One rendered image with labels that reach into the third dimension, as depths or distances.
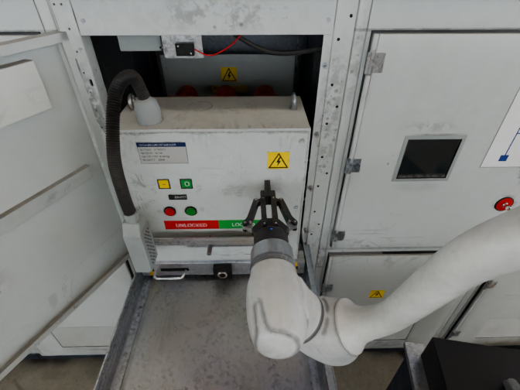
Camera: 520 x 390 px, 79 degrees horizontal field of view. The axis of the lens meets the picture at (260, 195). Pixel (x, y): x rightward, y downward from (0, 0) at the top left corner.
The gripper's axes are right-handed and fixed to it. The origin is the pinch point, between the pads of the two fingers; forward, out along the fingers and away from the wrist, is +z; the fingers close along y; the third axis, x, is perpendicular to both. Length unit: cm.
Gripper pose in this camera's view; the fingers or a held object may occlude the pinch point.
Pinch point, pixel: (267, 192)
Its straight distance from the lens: 83.1
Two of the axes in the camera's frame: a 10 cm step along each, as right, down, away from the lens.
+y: 10.0, -0.2, 0.2
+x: 0.0, -7.9, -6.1
